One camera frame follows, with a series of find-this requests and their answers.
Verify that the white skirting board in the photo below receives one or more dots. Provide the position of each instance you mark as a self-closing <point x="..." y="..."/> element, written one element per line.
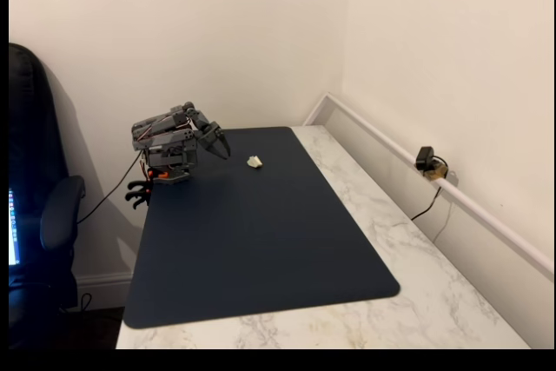
<point x="104" y="286"/>

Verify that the white wall rail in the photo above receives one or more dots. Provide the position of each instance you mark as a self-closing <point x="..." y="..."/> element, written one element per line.
<point x="478" y="212"/>

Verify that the dark blue desk mat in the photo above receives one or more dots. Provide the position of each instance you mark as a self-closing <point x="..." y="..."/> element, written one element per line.
<point x="243" y="236"/>

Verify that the laptop with lit screen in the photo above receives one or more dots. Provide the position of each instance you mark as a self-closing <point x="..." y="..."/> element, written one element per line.
<point x="14" y="227"/>

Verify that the yellowish webcam mount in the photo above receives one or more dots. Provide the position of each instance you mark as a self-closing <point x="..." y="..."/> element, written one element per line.
<point x="435" y="172"/>

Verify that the black webcam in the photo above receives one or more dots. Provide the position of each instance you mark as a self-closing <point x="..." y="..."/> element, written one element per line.
<point x="423" y="157"/>

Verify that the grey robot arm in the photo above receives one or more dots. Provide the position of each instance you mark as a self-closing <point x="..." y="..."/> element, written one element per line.
<point x="165" y="136"/>

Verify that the white plastic printed part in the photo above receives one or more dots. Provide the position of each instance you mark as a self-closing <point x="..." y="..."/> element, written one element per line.
<point x="255" y="162"/>

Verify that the black office chair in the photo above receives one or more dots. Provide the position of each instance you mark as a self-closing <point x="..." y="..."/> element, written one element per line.
<point x="30" y="127"/>

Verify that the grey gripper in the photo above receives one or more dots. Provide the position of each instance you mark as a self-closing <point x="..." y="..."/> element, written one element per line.
<point x="214" y="139"/>

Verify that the black table clamp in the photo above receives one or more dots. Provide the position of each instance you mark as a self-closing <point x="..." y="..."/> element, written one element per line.
<point x="141" y="185"/>
<point x="139" y="200"/>

